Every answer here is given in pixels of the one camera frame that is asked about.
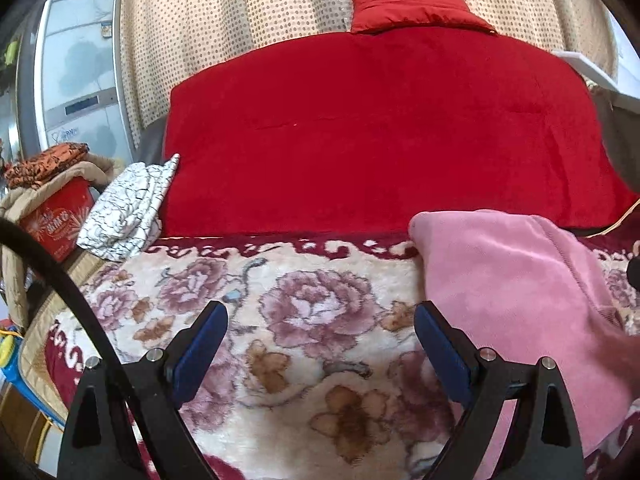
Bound blue yellow toy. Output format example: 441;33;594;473
0;327;26;386

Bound white patterned cloth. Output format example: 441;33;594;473
76;154;181;262

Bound pink sweater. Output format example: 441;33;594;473
409;208;640;480

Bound red cardboard box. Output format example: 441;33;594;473
19;177;96;263

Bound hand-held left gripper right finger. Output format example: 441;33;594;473
414;301;587;480

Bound red blanket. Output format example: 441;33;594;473
160;25;628;238

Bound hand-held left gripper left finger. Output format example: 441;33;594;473
57;301;229;480

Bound white window sill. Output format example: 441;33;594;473
552;50;640;101

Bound beige dotted curtain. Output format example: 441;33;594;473
117;0;621;131

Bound red cushion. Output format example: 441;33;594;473
349;0;498;36

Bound black cable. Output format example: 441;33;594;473
0;217;151;480

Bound silver refrigerator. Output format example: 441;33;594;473
15;0;138;161

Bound floral plush blanket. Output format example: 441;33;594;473
20;230;640;480

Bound orange patterned cloth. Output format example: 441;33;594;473
4;143;91;190

